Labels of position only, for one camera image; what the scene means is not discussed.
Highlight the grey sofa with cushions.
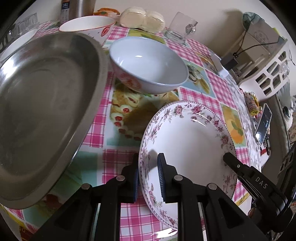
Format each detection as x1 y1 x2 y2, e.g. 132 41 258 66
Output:
265 92 296 160

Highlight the floral rimmed white plate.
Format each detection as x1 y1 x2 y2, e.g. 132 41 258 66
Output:
138 101 237 230

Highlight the black charger cable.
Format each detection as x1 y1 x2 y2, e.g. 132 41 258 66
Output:
232 14 289 58

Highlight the strawberry patterned white bowl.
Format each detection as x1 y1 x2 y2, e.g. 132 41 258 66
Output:
59 16 115 46

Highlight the grey floral white tablecloth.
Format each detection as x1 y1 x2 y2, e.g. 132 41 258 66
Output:
226 74 261 171

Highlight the right hand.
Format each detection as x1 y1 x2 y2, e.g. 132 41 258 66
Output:
248 207 260 219

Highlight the stainless steel thermos jug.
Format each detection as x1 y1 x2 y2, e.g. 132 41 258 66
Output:
60 0 96 24

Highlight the clear glass mug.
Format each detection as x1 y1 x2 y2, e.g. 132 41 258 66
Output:
164 12 198 44

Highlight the pink checkered fruit tablecloth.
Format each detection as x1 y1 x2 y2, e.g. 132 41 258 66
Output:
1 26 250 240

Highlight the colourful candy packet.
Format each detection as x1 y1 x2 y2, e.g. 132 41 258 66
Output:
244 92 259 116

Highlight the black power adapter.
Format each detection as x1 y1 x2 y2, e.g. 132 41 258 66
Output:
220 53 238 70

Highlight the small white cup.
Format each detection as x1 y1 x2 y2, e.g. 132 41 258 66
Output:
1 29 37 63

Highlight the white lattice shelf unit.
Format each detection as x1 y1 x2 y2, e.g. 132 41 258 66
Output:
235 12 292 98

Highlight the light blue ceramic bowl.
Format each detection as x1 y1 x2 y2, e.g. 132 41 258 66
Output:
109 37 189 94

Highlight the clear glass tumbler set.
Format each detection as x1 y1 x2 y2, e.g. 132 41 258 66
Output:
1 13 39 52

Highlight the bag of white buns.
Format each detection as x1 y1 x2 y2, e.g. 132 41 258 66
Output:
119 6 165 33

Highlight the smartphone with dark screen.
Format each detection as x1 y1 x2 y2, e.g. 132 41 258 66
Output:
255 103 272 145

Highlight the orange snack packet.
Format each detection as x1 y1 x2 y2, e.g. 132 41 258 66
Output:
93 8 120 19

